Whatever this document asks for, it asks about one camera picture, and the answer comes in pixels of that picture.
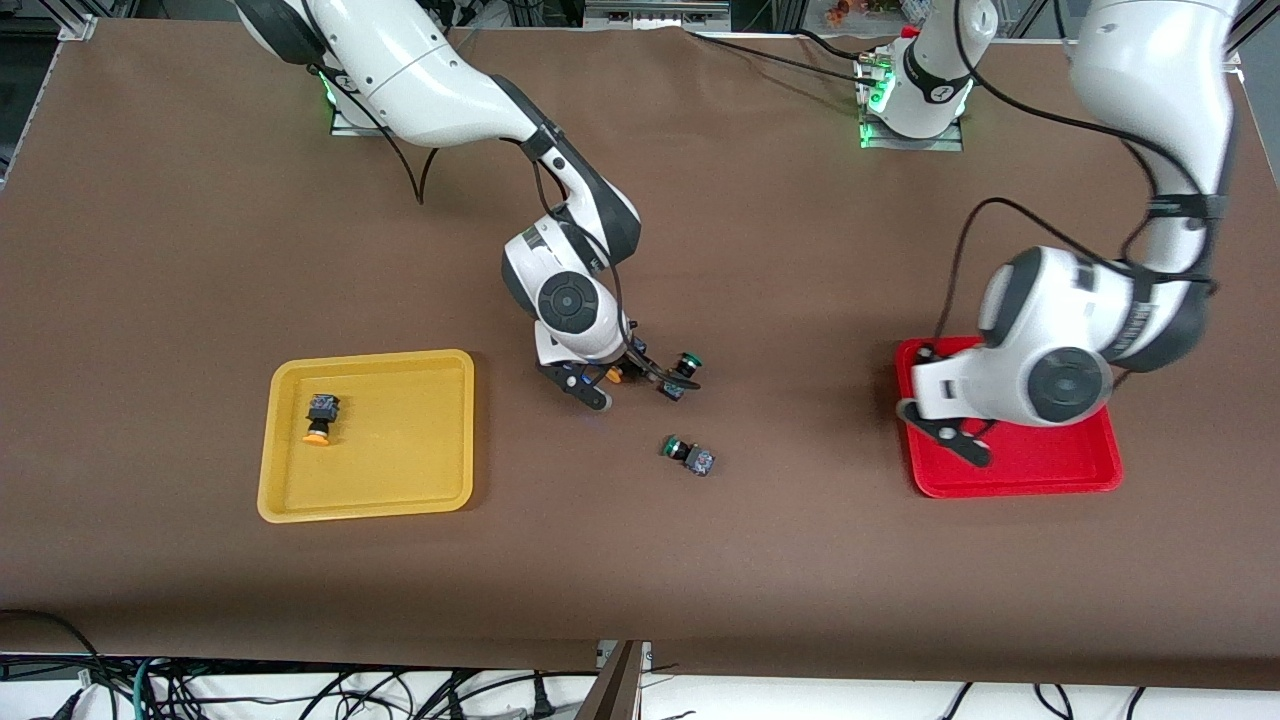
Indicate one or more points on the aluminium background frame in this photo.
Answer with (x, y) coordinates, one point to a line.
(655, 12)

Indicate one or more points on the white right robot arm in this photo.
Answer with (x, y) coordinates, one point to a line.
(420, 80)

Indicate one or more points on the yellow plastic tray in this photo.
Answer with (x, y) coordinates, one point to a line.
(400, 450)

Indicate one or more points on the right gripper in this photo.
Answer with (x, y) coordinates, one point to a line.
(641, 361)

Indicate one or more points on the brown wooden post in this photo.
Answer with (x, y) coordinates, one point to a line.
(612, 690)

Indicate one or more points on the red plastic tray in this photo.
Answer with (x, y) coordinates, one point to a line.
(1050, 460)

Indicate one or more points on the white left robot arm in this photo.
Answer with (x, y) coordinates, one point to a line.
(1150, 80)

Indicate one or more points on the green push button switch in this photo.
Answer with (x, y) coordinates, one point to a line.
(690, 457)
(686, 362)

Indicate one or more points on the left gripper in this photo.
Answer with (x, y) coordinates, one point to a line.
(922, 356)

